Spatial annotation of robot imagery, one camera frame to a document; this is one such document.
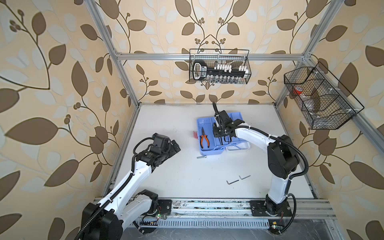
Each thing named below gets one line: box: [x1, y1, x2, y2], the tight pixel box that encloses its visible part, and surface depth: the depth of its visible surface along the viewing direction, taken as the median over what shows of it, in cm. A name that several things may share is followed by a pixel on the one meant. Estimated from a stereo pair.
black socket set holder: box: [192, 60, 249, 83], surface depth 85 cm
